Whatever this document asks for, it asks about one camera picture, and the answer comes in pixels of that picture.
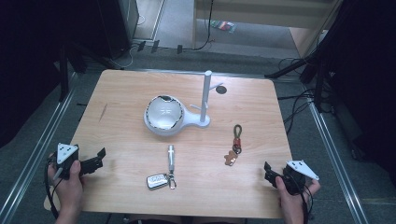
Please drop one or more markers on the dark round disc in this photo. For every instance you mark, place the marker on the dark round disc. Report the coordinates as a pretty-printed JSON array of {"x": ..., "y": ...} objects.
[{"x": 221, "y": 90}]

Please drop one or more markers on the black cabinet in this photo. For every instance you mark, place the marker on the black cabinet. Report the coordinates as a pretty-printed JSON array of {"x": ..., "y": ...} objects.
[{"x": 115, "y": 25}]

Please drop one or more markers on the black metal stand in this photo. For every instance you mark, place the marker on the black metal stand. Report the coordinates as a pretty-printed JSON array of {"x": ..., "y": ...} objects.
[
  {"x": 317, "y": 84},
  {"x": 63, "y": 74}
]

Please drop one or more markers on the colourful packet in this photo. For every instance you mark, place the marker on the colourful packet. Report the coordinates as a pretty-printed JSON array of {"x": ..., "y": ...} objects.
[{"x": 223, "y": 26}]

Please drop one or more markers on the small black block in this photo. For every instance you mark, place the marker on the small black block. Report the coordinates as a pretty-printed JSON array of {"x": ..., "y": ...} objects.
[
  {"x": 155, "y": 46},
  {"x": 179, "y": 49},
  {"x": 141, "y": 46}
]

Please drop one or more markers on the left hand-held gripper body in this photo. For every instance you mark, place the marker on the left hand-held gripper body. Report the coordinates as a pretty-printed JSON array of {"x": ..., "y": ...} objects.
[{"x": 66, "y": 153}]

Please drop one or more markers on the light wooden shelf unit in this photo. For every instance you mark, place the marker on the light wooden shelf unit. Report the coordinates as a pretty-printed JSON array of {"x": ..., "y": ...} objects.
[{"x": 264, "y": 17}]

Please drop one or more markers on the metal floor rail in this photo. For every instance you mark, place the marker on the metal floor rail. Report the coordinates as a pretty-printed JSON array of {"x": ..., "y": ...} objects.
[
  {"x": 336, "y": 168},
  {"x": 34, "y": 155}
]

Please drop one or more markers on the person's right hand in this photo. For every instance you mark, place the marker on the person's right hand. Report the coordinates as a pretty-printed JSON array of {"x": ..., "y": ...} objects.
[{"x": 294, "y": 203}]

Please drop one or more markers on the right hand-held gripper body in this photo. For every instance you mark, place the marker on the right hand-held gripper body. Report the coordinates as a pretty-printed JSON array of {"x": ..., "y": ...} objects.
[{"x": 295, "y": 175}]

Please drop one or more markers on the person's left hand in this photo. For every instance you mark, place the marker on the person's left hand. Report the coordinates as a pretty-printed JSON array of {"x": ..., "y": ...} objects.
[{"x": 68, "y": 191}]

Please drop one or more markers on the dark curtain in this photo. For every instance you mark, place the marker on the dark curtain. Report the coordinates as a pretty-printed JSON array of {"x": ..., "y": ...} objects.
[
  {"x": 28, "y": 62},
  {"x": 367, "y": 77}
]

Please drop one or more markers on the white key rack with dish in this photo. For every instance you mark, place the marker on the white key rack with dish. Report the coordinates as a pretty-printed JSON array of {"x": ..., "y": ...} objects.
[{"x": 163, "y": 113}]

